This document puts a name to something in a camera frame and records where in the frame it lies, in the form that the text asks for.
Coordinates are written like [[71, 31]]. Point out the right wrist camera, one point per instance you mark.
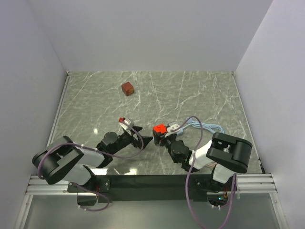
[[173, 128]]

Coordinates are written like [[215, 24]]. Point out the red cube socket adapter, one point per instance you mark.
[[159, 129]]

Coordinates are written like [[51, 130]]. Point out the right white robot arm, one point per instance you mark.
[[231, 154]]

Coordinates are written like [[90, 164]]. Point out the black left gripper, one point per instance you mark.
[[135, 142]]

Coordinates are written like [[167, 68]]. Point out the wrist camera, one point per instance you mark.
[[173, 128], [126, 123]]

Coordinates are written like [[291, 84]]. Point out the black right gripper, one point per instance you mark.
[[157, 137]]

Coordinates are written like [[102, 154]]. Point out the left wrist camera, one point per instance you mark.
[[126, 123]]

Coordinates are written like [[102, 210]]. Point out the black base beam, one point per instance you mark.
[[156, 187]]

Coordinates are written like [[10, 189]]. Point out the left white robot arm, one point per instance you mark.
[[68, 161]]

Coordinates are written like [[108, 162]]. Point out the dark red cube adapter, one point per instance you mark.
[[127, 88]]

